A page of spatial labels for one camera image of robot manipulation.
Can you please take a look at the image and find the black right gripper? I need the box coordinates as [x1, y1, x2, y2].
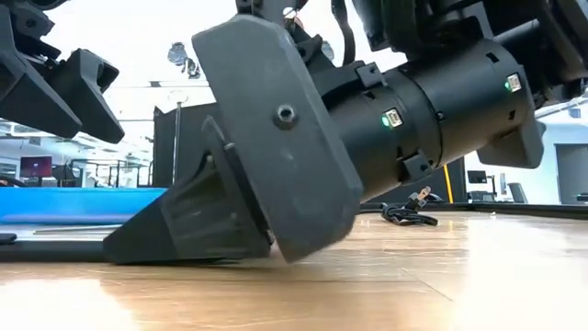
[102, 13, 443, 267]

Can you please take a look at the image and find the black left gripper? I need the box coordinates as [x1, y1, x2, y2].
[0, 0, 126, 145]

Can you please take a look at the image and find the black pen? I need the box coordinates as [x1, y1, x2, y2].
[0, 239, 109, 265]

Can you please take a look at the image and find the blue plastic supply box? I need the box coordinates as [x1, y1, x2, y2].
[0, 185, 169, 227]

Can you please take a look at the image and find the monitor with red screen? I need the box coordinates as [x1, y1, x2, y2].
[18, 155, 53, 179]

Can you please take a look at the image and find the black ceiling fixture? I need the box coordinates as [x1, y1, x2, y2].
[320, 40, 337, 64]
[165, 40, 202, 81]

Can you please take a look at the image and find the small black monitor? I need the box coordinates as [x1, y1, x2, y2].
[466, 168, 489, 186]

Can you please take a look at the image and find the grey office chair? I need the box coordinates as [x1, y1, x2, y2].
[506, 181, 530, 205]

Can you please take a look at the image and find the grey door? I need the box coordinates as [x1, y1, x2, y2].
[555, 143, 588, 206]

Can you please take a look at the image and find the black ring-topped stand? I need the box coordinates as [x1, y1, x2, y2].
[166, 88, 190, 186]

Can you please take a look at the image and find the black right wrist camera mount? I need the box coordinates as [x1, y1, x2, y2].
[235, 0, 337, 71]

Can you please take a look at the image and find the black lamp power cable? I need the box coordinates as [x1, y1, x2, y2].
[380, 185, 440, 228]

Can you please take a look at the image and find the black metal table frame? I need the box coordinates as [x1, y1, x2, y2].
[361, 200, 588, 222]

